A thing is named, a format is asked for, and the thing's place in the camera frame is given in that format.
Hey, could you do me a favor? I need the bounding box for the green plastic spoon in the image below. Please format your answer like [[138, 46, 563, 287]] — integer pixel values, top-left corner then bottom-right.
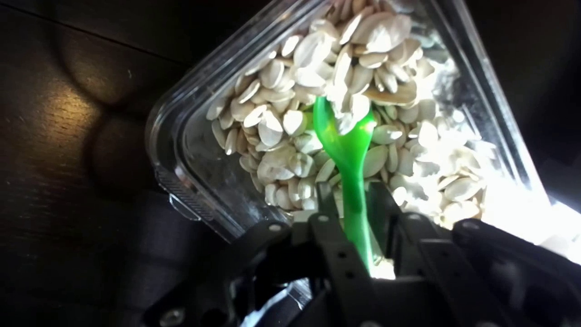
[[311, 95, 380, 275]]

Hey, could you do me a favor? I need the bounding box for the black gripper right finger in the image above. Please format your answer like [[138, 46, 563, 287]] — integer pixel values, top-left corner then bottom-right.
[[369, 180, 487, 327]]

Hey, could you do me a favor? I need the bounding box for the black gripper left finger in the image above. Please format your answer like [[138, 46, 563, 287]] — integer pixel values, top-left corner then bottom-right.
[[311, 197, 380, 327]]

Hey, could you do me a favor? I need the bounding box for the transparent plastic container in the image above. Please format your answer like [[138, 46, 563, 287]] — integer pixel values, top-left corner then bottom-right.
[[144, 0, 556, 244]]

